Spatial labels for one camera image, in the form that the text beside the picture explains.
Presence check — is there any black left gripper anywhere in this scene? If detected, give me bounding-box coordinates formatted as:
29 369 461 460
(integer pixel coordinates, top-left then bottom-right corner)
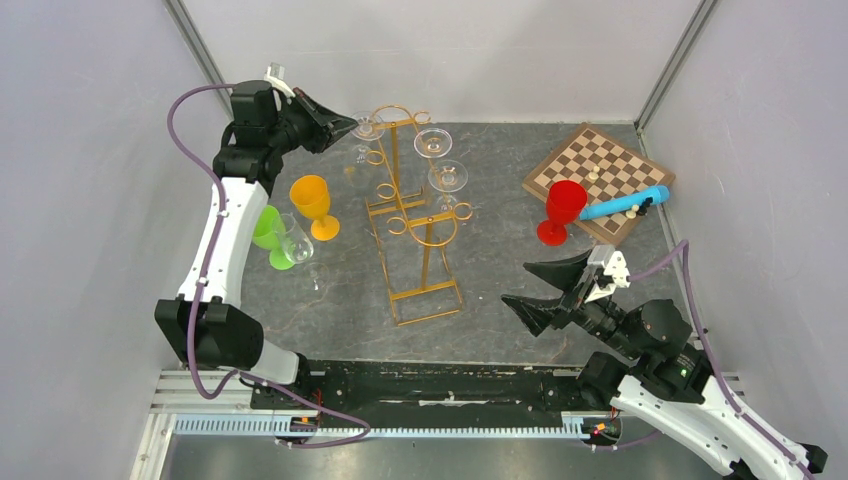
268 89 358 156

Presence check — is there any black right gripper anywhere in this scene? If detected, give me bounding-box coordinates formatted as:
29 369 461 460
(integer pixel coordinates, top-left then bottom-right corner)
500 248 642 358

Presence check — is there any clear wine glass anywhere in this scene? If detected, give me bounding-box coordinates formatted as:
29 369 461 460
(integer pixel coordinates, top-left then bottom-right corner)
426 159 469 197
413 128 453 159
269 213 329 292
344 111 385 190

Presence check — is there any orange wine glass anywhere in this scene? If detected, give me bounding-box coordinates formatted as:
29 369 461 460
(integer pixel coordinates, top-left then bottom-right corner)
289 175 340 242

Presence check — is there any red wine glass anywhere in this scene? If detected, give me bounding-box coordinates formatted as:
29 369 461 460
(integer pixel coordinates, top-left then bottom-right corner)
536 180 588 246

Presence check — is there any green wine glass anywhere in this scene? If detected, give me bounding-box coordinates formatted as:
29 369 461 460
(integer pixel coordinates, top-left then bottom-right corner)
252 205 294 271

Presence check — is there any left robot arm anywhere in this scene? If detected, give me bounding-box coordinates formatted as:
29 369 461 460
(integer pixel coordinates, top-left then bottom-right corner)
154 80 358 408

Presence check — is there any wooden chessboard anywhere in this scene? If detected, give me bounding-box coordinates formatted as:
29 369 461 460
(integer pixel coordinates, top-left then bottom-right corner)
522 123 674 246

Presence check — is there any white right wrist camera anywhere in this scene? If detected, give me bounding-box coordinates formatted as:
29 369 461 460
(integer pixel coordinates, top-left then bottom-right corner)
584 244 631 303

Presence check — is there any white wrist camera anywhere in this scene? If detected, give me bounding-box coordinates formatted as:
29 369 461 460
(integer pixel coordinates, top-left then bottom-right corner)
584 244 631 303
263 62 295 99

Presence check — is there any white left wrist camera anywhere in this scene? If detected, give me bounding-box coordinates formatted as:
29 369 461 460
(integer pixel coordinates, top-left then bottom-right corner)
263 62 295 99

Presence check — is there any gold wire glass rack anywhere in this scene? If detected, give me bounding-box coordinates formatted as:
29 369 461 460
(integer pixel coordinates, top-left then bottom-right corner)
365 105 473 326

